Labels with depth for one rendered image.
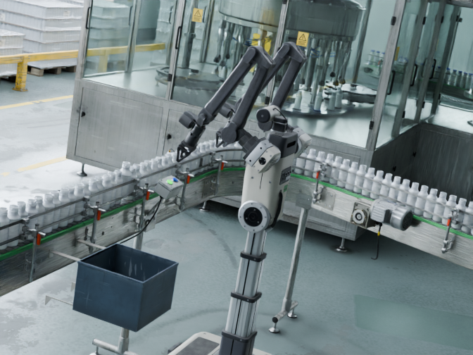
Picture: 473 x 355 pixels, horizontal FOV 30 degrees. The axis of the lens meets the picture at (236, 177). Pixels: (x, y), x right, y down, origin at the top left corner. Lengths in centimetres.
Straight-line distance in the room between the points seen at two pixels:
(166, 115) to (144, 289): 423
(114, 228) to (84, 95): 393
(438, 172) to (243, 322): 484
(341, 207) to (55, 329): 183
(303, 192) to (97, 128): 306
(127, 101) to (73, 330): 309
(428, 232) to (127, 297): 205
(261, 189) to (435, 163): 494
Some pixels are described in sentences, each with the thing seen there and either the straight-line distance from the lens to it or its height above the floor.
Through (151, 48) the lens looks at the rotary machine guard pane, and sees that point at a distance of 774.
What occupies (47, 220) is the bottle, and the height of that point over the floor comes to 106.
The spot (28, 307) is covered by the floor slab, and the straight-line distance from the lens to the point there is 553.
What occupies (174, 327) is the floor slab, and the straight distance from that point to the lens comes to 548.
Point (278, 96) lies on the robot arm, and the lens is 439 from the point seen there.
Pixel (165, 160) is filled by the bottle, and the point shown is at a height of 115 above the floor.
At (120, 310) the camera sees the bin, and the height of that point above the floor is 80.
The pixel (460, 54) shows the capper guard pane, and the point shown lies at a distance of 881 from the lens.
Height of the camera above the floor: 230
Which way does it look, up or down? 15 degrees down
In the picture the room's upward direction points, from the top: 10 degrees clockwise
